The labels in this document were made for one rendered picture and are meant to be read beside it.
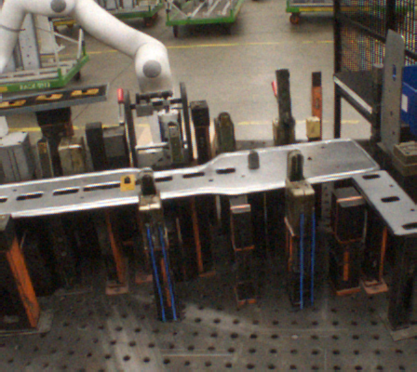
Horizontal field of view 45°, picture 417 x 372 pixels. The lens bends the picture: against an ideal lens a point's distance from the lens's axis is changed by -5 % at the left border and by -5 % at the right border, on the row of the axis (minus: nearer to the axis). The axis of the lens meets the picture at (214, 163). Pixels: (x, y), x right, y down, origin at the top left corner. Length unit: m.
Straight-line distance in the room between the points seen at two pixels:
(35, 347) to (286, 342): 0.64
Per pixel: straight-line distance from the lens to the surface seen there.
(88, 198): 1.37
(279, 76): 1.50
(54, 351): 1.41
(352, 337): 1.33
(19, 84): 5.56
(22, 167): 1.56
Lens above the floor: 1.64
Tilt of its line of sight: 26 degrees down
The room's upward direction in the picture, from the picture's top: 5 degrees counter-clockwise
